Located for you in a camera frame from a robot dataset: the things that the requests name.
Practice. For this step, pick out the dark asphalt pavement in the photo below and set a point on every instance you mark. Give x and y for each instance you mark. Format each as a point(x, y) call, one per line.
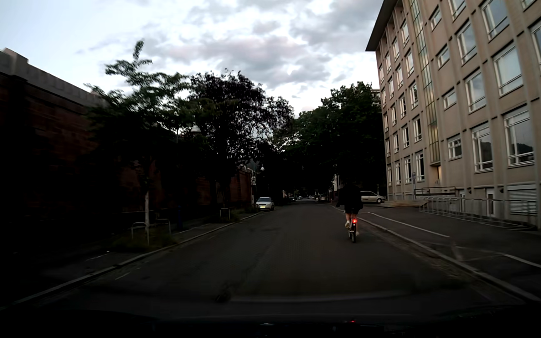
point(87, 256)

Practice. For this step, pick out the asphalt pavement with parking bays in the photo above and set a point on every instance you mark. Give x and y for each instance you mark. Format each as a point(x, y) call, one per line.
point(486, 244)

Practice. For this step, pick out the metal bicycle hoop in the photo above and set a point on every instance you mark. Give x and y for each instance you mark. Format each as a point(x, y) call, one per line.
point(225, 212)
point(163, 224)
point(140, 231)

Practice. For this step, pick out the row of dark trees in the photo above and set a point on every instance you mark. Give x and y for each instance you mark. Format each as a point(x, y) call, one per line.
point(195, 131)

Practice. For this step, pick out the metal railing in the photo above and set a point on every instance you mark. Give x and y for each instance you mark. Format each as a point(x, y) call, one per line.
point(477, 206)

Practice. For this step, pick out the long red brick wall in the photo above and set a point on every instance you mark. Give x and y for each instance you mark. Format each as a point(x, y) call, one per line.
point(31, 141)

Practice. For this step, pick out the white parked car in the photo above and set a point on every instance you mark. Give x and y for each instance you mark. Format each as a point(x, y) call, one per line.
point(372, 197)

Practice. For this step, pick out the car's own bonnet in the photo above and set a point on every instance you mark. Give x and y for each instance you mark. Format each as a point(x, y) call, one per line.
point(270, 324)

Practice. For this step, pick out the dark asphalt road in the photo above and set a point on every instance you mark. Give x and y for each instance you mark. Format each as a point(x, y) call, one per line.
point(270, 253)

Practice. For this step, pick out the person on bicycle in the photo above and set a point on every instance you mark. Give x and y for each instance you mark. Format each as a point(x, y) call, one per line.
point(351, 206)

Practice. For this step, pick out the silver parked car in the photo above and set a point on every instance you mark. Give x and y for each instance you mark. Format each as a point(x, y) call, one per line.
point(265, 203)

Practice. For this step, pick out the road sign on post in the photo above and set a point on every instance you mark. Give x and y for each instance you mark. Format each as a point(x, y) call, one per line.
point(413, 184)

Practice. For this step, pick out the large dark trees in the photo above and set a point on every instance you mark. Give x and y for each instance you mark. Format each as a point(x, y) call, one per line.
point(341, 136)

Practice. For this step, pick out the road markings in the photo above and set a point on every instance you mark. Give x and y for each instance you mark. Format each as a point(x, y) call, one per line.
point(409, 226)

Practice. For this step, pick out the beige multi-storey office building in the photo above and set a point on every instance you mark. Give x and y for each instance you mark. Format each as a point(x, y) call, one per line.
point(482, 103)

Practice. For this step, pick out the street lamp post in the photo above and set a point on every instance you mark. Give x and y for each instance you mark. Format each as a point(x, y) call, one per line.
point(194, 164)

